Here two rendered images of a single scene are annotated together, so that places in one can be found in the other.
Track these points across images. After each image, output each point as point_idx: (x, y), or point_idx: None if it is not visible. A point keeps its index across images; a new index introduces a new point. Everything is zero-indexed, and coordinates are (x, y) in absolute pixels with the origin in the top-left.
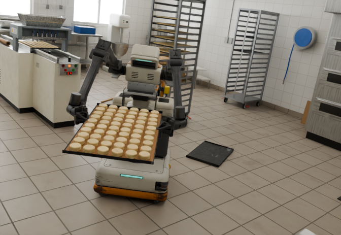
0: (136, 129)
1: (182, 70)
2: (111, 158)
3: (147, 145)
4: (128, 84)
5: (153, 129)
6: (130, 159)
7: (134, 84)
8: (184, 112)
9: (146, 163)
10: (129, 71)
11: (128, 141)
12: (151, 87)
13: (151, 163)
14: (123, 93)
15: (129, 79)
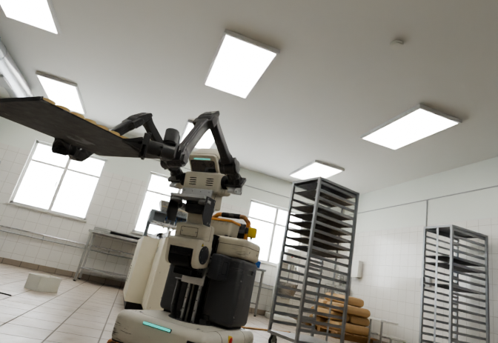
0: None
1: (210, 124)
2: (5, 101)
3: (71, 112)
4: (182, 190)
5: (112, 131)
6: (22, 97)
7: (189, 190)
8: (173, 135)
9: (35, 100)
10: (187, 177)
11: None
12: (207, 192)
13: (40, 98)
14: (171, 196)
15: (186, 187)
